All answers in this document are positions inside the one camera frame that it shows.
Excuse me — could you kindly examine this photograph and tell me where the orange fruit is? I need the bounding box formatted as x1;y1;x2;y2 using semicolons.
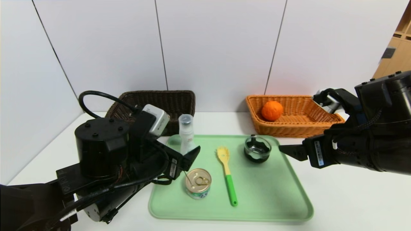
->
261;101;284;122

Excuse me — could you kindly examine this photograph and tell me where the white spray bottle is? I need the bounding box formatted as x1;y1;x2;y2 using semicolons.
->
179;114;197;155

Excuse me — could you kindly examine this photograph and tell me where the gold lid tin can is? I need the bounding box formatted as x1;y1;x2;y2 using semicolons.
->
185;168;212;200

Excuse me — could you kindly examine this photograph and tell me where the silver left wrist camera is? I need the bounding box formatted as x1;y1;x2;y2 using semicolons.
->
141;104;171;136

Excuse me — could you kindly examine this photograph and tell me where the glass bowl black insert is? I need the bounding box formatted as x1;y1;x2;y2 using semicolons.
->
244;135;272;164

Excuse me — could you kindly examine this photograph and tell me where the orange wicker basket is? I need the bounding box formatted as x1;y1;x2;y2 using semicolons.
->
246;95;346;138

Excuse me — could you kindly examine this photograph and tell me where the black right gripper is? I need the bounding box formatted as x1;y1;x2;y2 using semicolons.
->
278;129;371;169

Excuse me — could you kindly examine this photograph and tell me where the black left camera cable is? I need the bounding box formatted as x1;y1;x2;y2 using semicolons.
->
78;90;142;120

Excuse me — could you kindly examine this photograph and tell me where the yellow spoon green handle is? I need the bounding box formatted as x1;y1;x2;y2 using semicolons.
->
217;147;239;207

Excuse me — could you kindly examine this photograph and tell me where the light green plastic tray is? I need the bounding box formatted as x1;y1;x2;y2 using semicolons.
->
148;134;314;222

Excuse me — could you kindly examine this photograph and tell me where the dark brown wicker basket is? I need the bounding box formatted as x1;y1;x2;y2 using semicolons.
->
105;90;196;136

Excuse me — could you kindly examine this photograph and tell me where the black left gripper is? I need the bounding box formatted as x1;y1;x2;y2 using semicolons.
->
144;139;201;180

